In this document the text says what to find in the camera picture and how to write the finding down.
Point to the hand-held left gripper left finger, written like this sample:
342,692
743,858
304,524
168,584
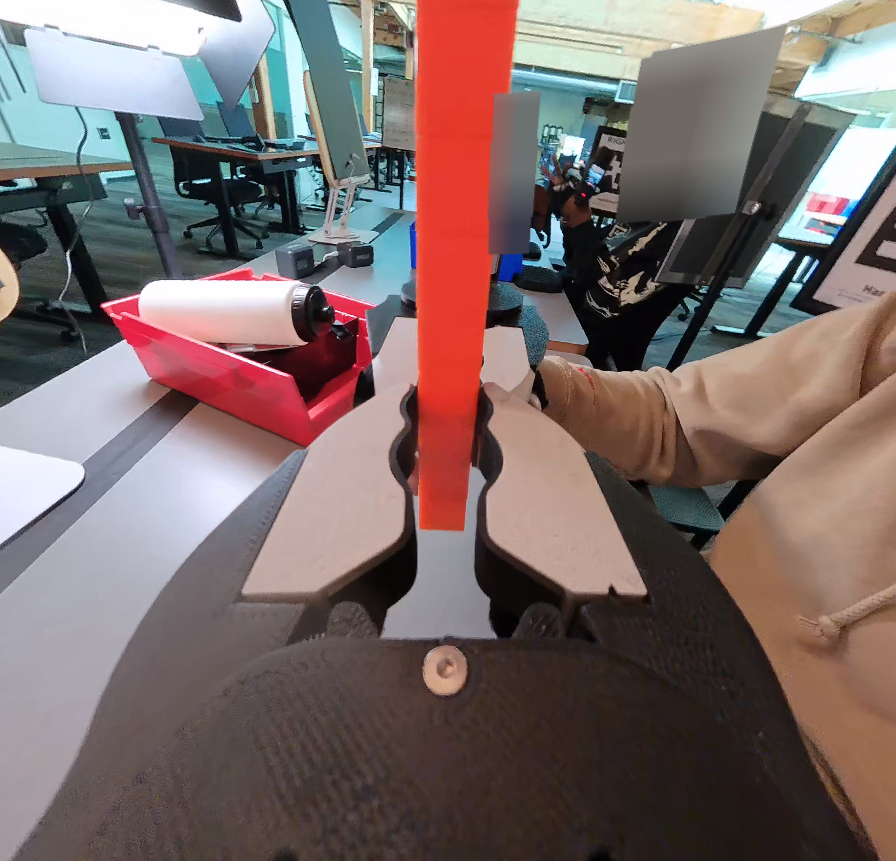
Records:
329,511

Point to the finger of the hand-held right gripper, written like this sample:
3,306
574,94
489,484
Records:
395,357
507,357

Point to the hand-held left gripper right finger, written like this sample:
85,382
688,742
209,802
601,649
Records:
553,511

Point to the orange block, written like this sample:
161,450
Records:
455,245

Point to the red divided plastic bin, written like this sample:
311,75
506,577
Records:
231,385

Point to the white water bottle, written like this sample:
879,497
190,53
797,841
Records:
217,312

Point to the person's right forearm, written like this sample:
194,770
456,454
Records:
735,413

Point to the black zip case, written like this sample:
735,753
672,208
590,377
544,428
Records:
542,280

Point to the blue plastic bin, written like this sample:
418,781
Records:
509,266

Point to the black bin divider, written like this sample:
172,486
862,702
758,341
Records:
315,364

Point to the teal chair seat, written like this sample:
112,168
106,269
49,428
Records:
689,515

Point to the grey dumbbell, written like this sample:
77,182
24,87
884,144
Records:
294,259

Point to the wooden board stand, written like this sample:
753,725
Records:
343,210

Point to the framed marker poster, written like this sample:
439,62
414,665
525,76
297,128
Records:
861,259
603,175

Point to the whiteboard on stand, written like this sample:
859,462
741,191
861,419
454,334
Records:
399,116

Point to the wooden top desk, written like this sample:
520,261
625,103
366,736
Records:
42,165
266,151

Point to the black office chair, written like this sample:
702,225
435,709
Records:
210,175

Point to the black easel stand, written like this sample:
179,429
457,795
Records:
770,217

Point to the black light stand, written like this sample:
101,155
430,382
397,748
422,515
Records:
150,203

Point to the white board stand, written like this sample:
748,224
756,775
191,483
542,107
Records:
35,490

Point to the softbox light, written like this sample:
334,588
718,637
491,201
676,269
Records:
126,49

